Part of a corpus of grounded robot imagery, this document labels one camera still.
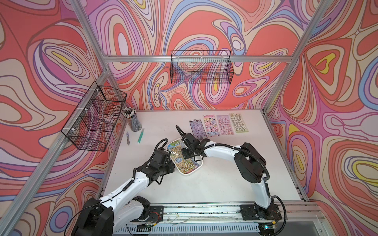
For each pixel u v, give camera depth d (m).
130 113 0.96
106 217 0.39
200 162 0.89
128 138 1.03
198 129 1.08
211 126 1.11
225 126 1.11
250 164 0.51
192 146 0.74
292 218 0.74
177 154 0.91
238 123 1.12
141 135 1.05
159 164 0.65
